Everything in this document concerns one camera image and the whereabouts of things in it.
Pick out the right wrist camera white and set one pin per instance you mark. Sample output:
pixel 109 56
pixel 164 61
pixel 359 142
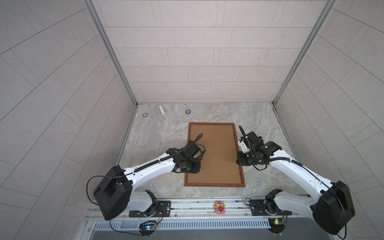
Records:
pixel 243 146

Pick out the left circuit board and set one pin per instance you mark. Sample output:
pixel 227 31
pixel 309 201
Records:
pixel 147 228

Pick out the right circuit board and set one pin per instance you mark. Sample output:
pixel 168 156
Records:
pixel 277 225

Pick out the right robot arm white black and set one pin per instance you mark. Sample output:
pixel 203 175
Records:
pixel 328 203

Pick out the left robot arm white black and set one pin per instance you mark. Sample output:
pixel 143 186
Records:
pixel 117 191

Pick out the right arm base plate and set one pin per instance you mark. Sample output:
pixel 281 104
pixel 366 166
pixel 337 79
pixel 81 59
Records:
pixel 265 208

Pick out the circuit board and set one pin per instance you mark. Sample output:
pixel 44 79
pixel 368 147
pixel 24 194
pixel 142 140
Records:
pixel 277 225
pixel 147 228

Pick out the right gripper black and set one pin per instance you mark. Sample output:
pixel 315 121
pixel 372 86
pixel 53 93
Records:
pixel 239 160

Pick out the brown backing board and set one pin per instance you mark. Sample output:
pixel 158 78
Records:
pixel 219 141

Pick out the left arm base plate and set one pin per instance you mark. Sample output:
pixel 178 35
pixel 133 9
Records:
pixel 157 209

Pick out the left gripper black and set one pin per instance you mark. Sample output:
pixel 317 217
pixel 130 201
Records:
pixel 196 169

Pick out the white cylinder tube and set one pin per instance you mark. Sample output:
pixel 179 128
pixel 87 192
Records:
pixel 162 110

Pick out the pink toy figurine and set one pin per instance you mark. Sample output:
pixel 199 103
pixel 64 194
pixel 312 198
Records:
pixel 219 207

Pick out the brown wooden picture frame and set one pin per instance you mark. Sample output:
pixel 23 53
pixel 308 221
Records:
pixel 186 180

